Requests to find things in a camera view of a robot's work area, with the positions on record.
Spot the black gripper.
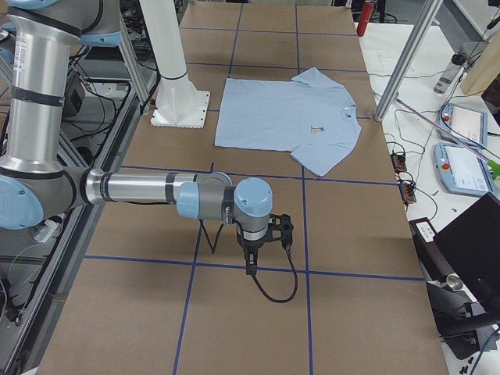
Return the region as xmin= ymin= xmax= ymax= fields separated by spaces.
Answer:
xmin=236 ymin=229 xmax=269 ymax=276

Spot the light blue t-shirt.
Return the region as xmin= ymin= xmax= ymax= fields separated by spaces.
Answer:
xmin=215 ymin=68 xmax=361 ymax=177

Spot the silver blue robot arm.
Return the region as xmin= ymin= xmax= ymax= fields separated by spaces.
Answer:
xmin=1 ymin=1 xmax=273 ymax=275

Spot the orange black connector board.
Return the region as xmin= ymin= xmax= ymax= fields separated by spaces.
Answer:
xmin=390 ymin=153 xmax=407 ymax=173

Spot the lower teach pendant tablet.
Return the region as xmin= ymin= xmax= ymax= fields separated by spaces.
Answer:
xmin=434 ymin=143 xmax=498 ymax=197

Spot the teach pendant tablet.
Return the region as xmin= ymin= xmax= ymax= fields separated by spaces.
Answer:
xmin=438 ymin=103 xmax=488 ymax=148
xmin=434 ymin=143 xmax=498 ymax=197

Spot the upper teach pendant tablet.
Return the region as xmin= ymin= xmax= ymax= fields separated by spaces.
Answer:
xmin=438 ymin=103 xmax=488 ymax=148

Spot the reacher grabber stick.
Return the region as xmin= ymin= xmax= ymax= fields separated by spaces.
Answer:
xmin=395 ymin=98 xmax=500 ymax=180

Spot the red cylinder bottle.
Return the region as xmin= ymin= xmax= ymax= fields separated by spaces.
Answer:
xmin=356 ymin=0 xmax=375 ymax=37

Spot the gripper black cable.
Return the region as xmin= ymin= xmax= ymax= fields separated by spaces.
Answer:
xmin=198 ymin=218 xmax=298 ymax=303

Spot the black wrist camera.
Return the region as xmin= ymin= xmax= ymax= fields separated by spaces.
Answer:
xmin=269 ymin=214 xmax=294 ymax=244

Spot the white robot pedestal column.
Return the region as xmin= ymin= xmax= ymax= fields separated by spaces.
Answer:
xmin=140 ymin=0 xmax=210 ymax=129

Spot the aluminium frame post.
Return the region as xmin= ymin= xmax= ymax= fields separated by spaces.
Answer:
xmin=374 ymin=0 xmax=443 ymax=122

